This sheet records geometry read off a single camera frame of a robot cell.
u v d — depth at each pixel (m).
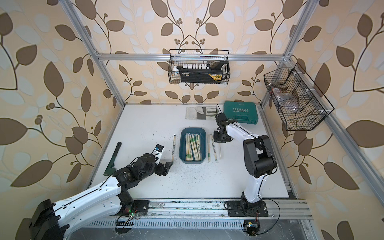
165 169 0.72
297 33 0.79
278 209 0.68
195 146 0.96
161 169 0.71
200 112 1.15
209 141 0.99
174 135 1.02
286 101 0.69
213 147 0.97
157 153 0.70
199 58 0.91
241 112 1.09
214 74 0.84
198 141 0.99
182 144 0.96
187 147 0.96
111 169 0.88
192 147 0.96
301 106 0.73
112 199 0.61
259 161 0.50
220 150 0.96
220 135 0.79
